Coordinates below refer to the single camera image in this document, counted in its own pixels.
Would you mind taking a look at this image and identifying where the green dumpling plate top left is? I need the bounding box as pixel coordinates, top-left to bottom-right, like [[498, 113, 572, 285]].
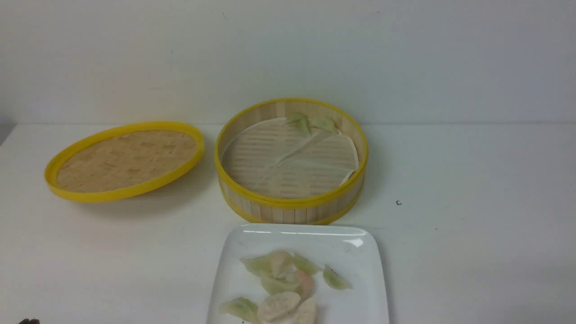
[[240, 256, 272, 276]]

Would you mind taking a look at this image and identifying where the white steamer liner cloth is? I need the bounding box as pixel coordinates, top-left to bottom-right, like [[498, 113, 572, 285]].
[[219, 117, 360, 199]]

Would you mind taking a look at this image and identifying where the white square plate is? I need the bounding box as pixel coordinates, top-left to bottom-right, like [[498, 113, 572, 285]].
[[206, 224, 390, 324]]

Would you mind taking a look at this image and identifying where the green dumpling plate bottom left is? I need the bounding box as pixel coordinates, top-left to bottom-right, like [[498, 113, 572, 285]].
[[219, 297, 261, 324]]

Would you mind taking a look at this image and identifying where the green dumpling plate centre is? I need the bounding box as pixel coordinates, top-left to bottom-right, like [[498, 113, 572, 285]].
[[259, 273, 300, 295]]

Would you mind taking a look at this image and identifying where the white dumpling plate bottom right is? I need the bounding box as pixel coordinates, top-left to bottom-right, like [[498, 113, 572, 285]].
[[292, 297, 317, 324]]

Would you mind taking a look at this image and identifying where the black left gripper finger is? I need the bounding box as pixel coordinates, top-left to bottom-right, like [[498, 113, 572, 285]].
[[19, 318, 41, 324]]

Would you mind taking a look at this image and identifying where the yellow rimmed bamboo steamer lid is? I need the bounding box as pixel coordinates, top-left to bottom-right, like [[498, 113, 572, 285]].
[[45, 121, 204, 203]]

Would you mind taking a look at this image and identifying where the pink dumpling plate centre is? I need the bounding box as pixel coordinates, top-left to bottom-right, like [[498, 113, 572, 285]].
[[295, 270, 315, 301]]

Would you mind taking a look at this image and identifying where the green dumpling plate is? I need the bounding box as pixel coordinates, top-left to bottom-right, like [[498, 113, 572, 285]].
[[259, 273, 300, 295], [323, 264, 352, 290], [293, 253, 320, 276], [219, 297, 261, 324], [240, 256, 272, 276]]

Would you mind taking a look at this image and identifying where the green dumpling plate top middle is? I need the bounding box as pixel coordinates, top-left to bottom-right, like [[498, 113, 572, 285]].
[[293, 253, 320, 276]]

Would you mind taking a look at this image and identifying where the pale pink dumpling plate top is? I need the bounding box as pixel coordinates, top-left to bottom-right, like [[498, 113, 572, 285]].
[[267, 250, 293, 278]]

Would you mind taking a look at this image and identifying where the white dumpling plate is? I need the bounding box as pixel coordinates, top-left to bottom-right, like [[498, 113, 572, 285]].
[[292, 297, 317, 324], [256, 291, 301, 322]]

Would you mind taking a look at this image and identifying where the yellow rimmed bamboo steamer basket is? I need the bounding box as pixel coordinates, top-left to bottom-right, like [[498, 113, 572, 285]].
[[214, 98, 369, 224]]

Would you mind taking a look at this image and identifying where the green dumpling plate right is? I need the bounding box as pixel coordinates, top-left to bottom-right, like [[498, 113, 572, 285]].
[[323, 264, 352, 290]]

